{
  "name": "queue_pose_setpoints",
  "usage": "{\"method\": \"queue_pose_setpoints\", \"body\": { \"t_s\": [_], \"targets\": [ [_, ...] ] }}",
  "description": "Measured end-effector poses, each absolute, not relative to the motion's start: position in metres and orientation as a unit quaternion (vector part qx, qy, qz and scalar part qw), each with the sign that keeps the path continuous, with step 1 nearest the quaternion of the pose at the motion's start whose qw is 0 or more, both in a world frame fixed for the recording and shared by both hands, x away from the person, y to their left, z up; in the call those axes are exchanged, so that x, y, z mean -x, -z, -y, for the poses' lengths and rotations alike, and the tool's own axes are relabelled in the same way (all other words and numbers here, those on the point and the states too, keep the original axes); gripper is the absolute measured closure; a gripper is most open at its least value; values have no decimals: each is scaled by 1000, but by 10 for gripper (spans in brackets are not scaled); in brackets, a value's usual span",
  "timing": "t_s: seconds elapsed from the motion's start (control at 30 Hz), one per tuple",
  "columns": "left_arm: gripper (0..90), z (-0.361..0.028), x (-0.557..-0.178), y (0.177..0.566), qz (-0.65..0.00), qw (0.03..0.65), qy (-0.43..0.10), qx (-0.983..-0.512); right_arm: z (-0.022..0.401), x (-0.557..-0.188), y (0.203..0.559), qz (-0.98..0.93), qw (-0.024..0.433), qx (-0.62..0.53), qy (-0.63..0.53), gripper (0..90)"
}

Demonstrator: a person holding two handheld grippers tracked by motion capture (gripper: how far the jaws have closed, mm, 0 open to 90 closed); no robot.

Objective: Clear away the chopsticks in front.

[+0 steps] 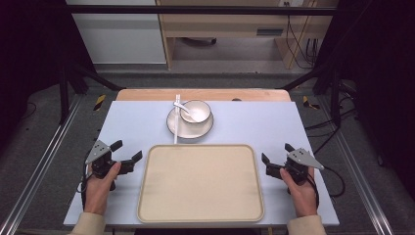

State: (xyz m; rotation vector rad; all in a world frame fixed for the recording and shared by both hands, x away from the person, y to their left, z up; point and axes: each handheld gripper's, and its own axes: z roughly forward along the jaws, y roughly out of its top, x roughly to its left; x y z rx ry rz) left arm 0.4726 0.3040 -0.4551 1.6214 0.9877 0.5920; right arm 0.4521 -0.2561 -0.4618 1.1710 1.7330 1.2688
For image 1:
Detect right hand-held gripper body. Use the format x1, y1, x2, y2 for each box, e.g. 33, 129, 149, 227
285, 147, 326, 186

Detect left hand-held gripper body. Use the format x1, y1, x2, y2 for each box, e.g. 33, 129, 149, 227
84, 139, 123, 192

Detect person's right hand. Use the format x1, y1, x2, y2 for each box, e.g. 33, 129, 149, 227
279, 166, 319, 218

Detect person's left hand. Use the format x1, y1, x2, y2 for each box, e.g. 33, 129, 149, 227
83, 161, 122, 216

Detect yellow black tape piece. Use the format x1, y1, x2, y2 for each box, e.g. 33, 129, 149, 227
301, 95, 321, 111
93, 93, 108, 112

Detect wooden table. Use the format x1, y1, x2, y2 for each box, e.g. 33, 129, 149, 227
115, 88, 292, 102

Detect white chopstick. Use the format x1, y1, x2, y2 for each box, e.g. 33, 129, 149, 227
175, 94, 181, 145
173, 94, 179, 145

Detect black metal stand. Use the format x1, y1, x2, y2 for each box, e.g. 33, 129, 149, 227
58, 62, 126, 125
277, 62, 344, 128

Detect white plate with dark rim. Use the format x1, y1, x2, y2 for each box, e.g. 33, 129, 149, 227
165, 103, 215, 140

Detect beige rectangular tray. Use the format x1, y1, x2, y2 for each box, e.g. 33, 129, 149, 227
136, 143, 265, 224

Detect white ceramic spoon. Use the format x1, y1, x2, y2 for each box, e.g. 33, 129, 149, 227
172, 101, 205, 122

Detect white bowl with dark rim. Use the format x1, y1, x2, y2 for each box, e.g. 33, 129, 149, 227
179, 99, 212, 124

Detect white cabinet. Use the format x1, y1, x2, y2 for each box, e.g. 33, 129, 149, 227
65, 0, 167, 66

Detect black curtain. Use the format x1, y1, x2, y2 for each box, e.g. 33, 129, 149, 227
0, 0, 96, 148
314, 0, 415, 200

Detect light wooden desk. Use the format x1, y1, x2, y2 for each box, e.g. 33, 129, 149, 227
156, 0, 339, 71

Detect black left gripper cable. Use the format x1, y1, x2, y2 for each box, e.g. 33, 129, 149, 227
76, 156, 92, 210

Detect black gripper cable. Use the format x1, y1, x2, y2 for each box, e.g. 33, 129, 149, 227
306, 165, 346, 210
76, 156, 92, 210

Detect black floor cables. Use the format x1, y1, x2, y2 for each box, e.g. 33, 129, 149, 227
304, 81, 360, 155

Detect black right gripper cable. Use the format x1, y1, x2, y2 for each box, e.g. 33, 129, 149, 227
306, 165, 346, 210

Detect aluminium floor rail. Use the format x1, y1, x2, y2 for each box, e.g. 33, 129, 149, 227
317, 97, 396, 235
0, 94, 84, 235

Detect black hanging cables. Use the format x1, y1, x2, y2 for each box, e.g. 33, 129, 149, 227
284, 1, 320, 70

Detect black horizontal frame bar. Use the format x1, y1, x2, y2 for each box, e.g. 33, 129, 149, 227
67, 4, 337, 17

